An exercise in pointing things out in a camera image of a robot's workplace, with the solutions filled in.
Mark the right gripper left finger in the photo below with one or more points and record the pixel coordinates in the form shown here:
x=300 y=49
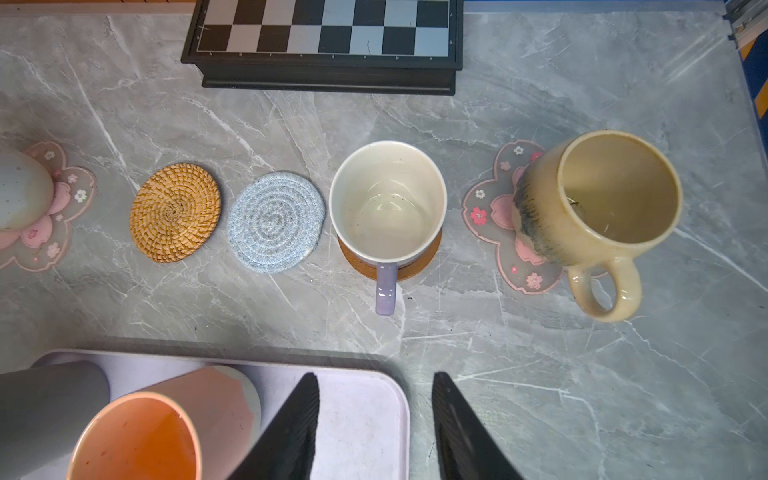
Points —
x=286 y=449

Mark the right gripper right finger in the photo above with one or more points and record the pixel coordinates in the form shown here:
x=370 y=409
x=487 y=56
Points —
x=465 y=449

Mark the orange mug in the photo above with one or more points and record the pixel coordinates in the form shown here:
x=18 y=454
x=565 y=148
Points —
x=200 y=425

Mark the brown wooden round coaster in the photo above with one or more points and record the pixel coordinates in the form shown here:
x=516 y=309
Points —
x=404 y=272

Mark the grey woven round coaster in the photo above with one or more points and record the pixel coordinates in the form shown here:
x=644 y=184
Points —
x=276 y=222

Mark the pink flower coaster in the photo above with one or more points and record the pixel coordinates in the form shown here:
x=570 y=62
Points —
x=486 y=211
x=42 y=245

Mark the grey mug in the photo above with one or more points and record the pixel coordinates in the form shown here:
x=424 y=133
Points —
x=44 y=410

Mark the yellow rattan round coaster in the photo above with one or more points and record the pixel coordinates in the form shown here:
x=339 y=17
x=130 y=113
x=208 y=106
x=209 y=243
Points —
x=175 y=212

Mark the lavender mug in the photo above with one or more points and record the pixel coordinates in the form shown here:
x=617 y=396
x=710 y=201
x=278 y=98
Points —
x=387 y=204

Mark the yellow mug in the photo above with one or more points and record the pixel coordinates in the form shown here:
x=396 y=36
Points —
x=592 y=205

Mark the white mug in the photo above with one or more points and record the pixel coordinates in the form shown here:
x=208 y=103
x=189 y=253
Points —
x=27 y=190

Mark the lavender silicone tray mat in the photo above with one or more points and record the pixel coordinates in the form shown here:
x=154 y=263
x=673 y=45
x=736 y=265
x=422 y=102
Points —
x=364 y=419

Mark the black white chessboard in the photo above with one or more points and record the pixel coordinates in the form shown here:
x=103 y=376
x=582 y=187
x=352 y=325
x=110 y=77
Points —
x=364 y=46

